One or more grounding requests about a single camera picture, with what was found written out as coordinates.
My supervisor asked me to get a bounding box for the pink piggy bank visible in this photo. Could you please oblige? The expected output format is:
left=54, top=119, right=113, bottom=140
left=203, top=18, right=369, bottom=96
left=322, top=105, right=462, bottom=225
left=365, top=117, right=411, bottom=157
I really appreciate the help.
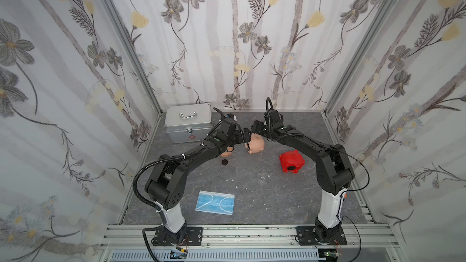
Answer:
left=245, top=133, right=265, bottom=154

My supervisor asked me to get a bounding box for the red piggy bank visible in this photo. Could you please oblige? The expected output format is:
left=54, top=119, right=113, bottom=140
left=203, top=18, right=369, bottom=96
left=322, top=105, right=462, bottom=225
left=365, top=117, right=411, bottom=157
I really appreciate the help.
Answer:
left=279, top=150, right=305, bottom=174

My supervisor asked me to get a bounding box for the silver metal first aid case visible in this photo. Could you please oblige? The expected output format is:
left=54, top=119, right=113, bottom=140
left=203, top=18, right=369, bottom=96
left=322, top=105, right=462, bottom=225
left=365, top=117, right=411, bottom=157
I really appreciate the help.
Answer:
left=165, top=103, right=213, bottom=144

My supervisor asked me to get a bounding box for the blue surgical face mask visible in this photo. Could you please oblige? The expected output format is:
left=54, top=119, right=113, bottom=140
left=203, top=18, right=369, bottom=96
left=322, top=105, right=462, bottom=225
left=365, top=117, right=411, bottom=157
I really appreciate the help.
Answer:
left=195, top=190, right=235, bottom=215

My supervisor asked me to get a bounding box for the small green circuit board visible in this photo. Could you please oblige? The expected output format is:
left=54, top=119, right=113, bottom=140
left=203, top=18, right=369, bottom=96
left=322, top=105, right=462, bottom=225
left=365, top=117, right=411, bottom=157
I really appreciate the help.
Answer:
left=169, top=249, right=188, bottom=260

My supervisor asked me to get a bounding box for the black corrugated left cable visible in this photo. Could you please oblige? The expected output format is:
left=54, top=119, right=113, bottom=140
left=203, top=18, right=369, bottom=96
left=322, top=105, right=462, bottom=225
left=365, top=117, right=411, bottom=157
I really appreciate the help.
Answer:
left=132, top=156, right=183, bottom=262

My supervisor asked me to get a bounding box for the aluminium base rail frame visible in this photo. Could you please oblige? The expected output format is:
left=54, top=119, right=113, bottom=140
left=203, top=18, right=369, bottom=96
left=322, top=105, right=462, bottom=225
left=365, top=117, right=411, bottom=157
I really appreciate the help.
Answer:
left=95, top=224, right=407, bottom=262

